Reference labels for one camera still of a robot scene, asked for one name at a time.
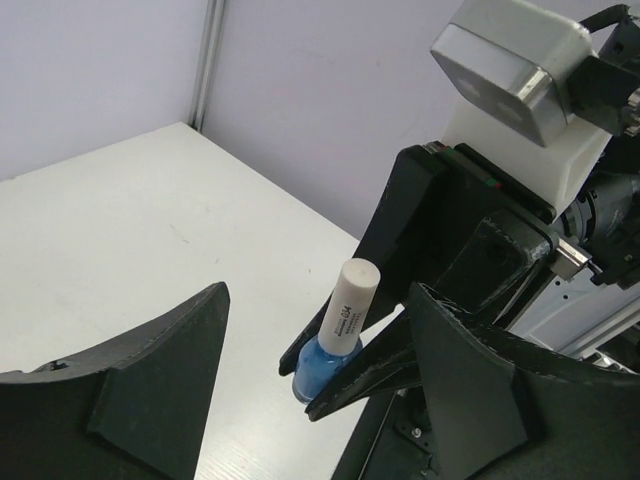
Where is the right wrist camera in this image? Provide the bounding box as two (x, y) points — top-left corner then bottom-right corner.
(431, 0), (611, 213)

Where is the blue nail polish bottle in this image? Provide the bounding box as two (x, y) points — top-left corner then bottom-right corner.
(292, 336), (363, 404)

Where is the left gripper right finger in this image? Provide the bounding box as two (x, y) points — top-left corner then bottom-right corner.
(407, 285), (639, 479)

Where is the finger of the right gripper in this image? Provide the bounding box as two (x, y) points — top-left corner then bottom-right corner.
(305, 312), (421, 421)

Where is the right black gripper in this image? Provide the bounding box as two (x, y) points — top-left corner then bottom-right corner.
(279, 145), (558, 376)

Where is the right aluminium frame post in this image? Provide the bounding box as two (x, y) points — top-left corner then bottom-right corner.
(189, 0), (226, 132)

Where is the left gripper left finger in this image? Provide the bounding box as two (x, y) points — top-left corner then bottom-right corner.
(1, 282), (230, 479)

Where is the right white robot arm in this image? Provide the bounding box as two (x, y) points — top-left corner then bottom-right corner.
(354, 1), (639, 337)

